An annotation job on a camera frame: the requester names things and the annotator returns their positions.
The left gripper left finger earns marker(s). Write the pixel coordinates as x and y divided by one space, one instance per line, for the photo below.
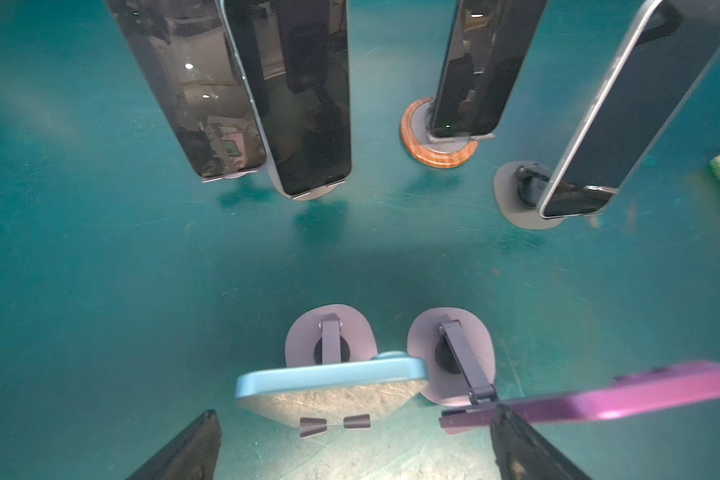
192 454

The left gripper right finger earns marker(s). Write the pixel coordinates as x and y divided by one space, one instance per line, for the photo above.
524 454

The light blue phone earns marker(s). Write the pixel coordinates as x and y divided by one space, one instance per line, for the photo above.
374 388

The purple phone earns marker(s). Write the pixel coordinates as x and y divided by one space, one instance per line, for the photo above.
659 389

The black phone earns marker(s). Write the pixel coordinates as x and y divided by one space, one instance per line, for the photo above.
184 53
489 41

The wooden round phone stand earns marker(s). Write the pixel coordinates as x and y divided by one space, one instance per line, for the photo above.
439 154

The black phone on wooden stand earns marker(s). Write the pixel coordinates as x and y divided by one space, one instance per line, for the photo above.
489 41

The blue-edged phone back row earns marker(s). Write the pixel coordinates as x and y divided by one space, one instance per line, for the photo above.
294 58

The silver phone back right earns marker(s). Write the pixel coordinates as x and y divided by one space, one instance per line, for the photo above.
665 53

